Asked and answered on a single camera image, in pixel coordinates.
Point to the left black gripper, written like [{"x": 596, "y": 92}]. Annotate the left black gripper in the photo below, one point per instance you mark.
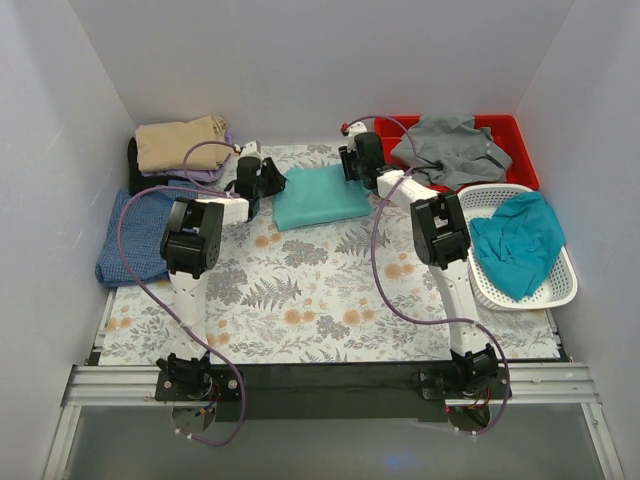
[{"x": 270, "y": 175}]

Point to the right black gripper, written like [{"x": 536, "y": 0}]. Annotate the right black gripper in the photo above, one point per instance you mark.
[{"x": 353, "y": 163}]

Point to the mint green t shirt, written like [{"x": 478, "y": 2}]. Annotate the mint green t shirt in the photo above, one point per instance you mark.
[{"x": 319, "y": 195}]

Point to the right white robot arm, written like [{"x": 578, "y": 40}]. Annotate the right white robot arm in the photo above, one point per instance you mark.
[{"x": 442, "y": 242}]

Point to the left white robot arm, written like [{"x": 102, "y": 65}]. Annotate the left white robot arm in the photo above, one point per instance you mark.
[{"x": 191, "y": 247}]

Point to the folded lavender shirt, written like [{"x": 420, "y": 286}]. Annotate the folded lavender shirt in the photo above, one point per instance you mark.
[{"x": 200, "y": 174}]

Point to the grey polo shirt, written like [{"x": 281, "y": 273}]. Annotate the grey polo shirt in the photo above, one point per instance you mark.
[{"x": 449, "y": 151}]

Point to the folded beige shirt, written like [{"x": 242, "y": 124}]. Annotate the folded beige shirt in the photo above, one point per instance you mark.
[{"x": 208, "y": 124}]

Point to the floral patterned table mat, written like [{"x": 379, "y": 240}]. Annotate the floral patterned table mat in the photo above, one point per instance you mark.
[{"x": 308, "y": 295}]

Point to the folded black garment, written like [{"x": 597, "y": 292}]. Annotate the folded black garment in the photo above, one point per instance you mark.
[{"x": 137, "y": 182}]

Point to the blue checkered shirt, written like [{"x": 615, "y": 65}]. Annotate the blue checkered shirt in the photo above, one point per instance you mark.
[{"x": 141, "y": 235}]

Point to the red plastic tray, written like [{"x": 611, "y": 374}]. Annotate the red plastic tray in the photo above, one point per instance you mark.
[{"x": 504, "y": 130}]

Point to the teal blue t shirt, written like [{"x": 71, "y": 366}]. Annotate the teal blue t shirt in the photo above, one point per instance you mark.
[{"x": 517, "y": 247}]

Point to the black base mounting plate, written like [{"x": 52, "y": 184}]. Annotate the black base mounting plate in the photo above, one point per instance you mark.
[{"x": 325, "y": 391}]

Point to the white plastic basket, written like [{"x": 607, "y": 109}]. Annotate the white plastic basket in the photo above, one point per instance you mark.
[{"x": 559, "y": 288}]

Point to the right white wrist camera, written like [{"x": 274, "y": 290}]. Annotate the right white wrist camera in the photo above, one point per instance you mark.
[{"x": 350, "y": 131}]

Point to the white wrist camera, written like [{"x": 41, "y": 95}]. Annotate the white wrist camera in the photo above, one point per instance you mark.
[
  {"x": 350, "y": 131},
  {"x": 251, "y": 149}
]

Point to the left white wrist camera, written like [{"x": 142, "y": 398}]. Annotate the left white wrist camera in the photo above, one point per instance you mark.
[{"x": 251, "y": 149}]

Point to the aluminium frame rail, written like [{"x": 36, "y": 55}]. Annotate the aluminium frame rail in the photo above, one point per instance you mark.
[{"x": 531, "y": 383}]

